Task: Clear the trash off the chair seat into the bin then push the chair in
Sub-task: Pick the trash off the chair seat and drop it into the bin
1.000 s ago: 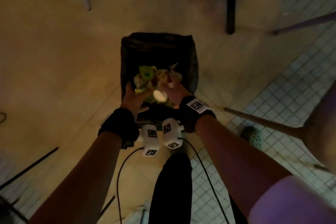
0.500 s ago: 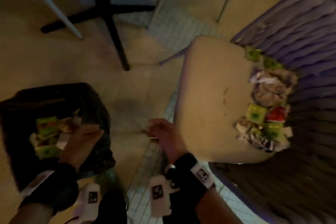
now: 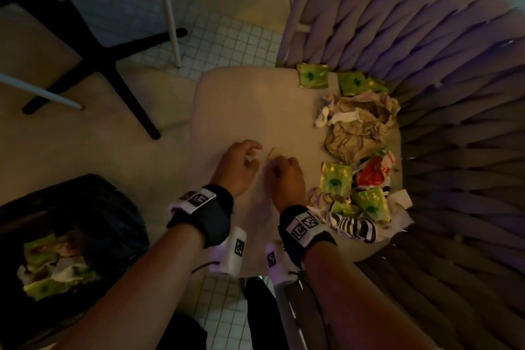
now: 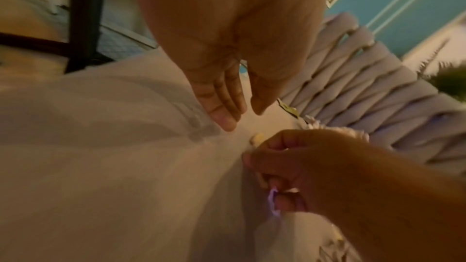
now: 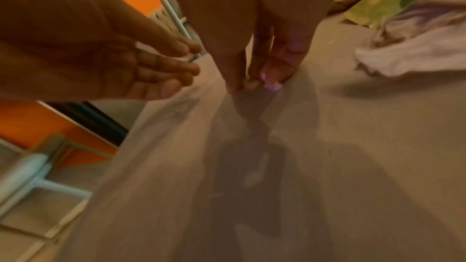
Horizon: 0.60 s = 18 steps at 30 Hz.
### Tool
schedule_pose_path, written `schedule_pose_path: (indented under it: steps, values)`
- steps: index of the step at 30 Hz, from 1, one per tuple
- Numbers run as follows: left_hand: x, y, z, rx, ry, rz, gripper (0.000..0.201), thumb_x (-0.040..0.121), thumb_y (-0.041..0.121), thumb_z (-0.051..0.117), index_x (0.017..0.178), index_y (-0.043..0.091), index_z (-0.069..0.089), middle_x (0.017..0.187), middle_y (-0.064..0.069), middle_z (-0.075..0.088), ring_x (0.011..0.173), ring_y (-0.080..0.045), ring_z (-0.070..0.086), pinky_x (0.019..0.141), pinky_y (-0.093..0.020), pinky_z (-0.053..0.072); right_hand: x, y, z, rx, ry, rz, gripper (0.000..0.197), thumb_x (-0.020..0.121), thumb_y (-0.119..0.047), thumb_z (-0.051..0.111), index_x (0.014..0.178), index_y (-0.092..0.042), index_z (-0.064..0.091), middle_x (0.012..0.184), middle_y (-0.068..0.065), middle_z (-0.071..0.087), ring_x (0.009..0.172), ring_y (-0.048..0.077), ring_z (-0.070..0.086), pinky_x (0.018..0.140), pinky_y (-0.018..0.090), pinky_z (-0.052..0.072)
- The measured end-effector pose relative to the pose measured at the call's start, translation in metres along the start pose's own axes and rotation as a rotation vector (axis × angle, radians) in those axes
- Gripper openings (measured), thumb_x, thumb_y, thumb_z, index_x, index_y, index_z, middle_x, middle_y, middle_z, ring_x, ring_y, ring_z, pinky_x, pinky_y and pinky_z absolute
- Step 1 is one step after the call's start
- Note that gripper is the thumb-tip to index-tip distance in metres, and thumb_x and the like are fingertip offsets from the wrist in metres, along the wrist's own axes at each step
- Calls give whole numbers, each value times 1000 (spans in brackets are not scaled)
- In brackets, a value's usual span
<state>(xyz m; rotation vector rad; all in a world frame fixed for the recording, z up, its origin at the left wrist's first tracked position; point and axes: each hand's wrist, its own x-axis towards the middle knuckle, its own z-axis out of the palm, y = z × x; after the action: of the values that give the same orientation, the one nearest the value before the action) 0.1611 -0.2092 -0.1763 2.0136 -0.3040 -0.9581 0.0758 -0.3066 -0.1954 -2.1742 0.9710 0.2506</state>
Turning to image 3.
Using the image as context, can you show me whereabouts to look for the flat white napkin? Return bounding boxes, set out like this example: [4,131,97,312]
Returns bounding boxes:
[375,189,414,240]

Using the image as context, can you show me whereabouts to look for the black trash bag bin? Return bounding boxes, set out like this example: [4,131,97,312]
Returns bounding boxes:
[0,173,151,350]

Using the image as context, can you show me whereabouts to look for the person's right hand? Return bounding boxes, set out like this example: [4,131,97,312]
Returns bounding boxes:
[264,156,308,214]

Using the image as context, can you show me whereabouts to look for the purple woven chair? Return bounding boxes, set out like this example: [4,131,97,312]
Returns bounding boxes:
[274,0,525,350]

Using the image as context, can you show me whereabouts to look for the person's black trouser leg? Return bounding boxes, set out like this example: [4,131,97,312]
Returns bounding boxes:
[156,276,280,350]

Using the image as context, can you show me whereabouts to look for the white chair leg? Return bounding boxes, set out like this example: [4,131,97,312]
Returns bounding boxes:
[0,71,85,112]

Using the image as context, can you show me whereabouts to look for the white wrist camera unit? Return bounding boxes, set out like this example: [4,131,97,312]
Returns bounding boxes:
[264,241,299,287]
[208,226,249,279]

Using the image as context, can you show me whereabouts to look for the person's left forearm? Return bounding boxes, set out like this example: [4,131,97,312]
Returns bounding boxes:
[53,223,206,350]

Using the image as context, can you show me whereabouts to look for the black wrist strap with marker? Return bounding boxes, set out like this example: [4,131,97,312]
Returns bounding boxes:
[166,184,235,249]
[278,205,338,269]

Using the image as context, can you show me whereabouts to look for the crumpled red and white wrapper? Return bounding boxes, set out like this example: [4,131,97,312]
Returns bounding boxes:
[355,150,397,191]

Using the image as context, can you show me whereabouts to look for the green sauce packet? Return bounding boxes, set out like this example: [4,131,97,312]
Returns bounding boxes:
[319,161,354,197]
[330,200,361,217]
[367,77,390,95]
[352,187,391,224]
[337,71,369,96]
[296,63,330,90]

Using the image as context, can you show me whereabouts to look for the crumpled brown paper bag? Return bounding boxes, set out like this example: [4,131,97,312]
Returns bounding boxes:
[323,92,401,164]

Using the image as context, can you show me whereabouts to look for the black pedestal table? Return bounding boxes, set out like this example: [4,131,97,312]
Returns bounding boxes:
[0,0,188,141]

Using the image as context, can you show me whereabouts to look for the beige seat cushion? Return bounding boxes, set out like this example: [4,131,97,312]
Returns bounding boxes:
[189,67,404,279]

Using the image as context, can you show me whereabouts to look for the crumpled pale pink wrapper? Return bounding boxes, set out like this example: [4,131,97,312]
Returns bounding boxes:
[307,187,334,216]

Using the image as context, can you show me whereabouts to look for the white-legged chair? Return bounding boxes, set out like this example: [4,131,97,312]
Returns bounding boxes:
[148,0,297,69]

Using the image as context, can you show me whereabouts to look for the heap of discarded wrappers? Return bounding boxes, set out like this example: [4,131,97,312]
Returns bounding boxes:
[17,232,100,302]

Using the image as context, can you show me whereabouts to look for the person's right forearm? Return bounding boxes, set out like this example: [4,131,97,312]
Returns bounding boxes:
[303,242,437,350]

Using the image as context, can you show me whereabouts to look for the person's left hand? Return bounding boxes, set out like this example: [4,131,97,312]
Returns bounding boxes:
[210,139,263,199]

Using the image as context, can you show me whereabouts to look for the crumpled white napkin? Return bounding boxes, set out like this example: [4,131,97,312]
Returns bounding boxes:
[314,106,363,129]

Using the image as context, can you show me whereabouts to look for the black and white striped wrapper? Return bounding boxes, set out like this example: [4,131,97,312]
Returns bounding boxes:
[327,212,377,244]

